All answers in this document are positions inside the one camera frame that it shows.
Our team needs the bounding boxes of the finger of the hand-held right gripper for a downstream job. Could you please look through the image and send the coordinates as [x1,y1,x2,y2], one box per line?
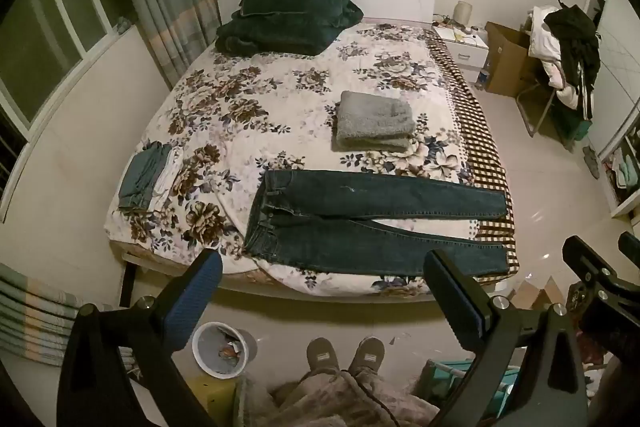
[618,231,640,260]
[562,235,640,308]

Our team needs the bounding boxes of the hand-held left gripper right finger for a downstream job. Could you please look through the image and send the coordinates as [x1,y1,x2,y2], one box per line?
[423,248,588,427]

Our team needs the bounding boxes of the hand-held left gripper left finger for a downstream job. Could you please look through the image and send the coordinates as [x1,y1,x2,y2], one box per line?
[56,248,223,427]

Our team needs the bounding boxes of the dark blue jeans pants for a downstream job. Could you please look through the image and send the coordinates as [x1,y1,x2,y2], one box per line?
[242,169,511,278]

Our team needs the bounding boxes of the flat cardboard piece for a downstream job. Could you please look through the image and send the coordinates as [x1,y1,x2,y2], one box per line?
[510,276,566,313]

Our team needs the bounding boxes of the white trash bin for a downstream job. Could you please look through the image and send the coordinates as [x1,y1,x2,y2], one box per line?
[191,322,258,378]

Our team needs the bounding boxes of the teal and white rack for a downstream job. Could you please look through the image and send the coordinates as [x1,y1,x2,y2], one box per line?
[417,357,526,427]

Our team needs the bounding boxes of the grey floor slipper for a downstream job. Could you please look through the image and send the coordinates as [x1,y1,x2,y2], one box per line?
[582,146,601,180]

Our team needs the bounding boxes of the grey plush slipper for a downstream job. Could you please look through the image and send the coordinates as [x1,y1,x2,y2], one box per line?
[306,338,342,378]
[347,337,387,375]

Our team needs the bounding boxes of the folded white cloth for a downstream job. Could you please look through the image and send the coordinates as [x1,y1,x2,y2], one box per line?
[150,147,186,202]

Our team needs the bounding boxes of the folded teal clothes stack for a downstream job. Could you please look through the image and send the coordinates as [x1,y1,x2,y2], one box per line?
[118,143,173,210]

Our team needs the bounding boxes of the yellow box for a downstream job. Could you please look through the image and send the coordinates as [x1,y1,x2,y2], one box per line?
[192,374,238,427]

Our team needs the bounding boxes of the green plastic bin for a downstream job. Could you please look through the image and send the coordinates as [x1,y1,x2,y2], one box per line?
[570,117,593,142]

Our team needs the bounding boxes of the brown checkered blanket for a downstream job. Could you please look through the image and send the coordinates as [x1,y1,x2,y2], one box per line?
[425,29,521,283]

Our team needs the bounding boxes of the metal folding chair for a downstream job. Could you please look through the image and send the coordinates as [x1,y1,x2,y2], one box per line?
[516,72,596,148]

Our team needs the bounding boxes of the floral printed blanket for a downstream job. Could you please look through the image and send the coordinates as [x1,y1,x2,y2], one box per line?
[103,21,501,303]

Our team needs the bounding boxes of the white wardrobe shelf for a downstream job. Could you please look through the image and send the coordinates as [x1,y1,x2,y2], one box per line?
[585,0,640,220]

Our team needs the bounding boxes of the folded grey towel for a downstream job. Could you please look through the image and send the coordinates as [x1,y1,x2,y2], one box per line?
[334,91,417,152]

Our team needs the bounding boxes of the black garment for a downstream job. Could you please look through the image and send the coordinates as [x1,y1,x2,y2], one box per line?
[544,4,602,120]

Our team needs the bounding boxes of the white clothes pile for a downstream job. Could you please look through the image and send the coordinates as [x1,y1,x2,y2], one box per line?
[527,6,583,110]

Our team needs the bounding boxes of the open cardboard box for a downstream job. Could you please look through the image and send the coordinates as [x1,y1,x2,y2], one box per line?
[484,22,543,98]

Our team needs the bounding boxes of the metal window grille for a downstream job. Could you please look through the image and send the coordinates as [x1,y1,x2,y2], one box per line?
[0,107,28,212]

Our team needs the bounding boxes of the white nightstand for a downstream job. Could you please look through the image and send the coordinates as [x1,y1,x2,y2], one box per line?
[432,24,490,70]

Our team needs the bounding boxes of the dark green plush blanket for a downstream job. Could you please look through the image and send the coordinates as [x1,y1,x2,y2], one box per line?
[215,0,364,56]

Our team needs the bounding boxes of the white framed window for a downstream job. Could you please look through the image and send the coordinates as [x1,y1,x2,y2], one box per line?
[0,0,126,128]

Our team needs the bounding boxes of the floral covered bed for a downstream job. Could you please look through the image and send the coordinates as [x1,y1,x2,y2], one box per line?
[119,0,506,308]

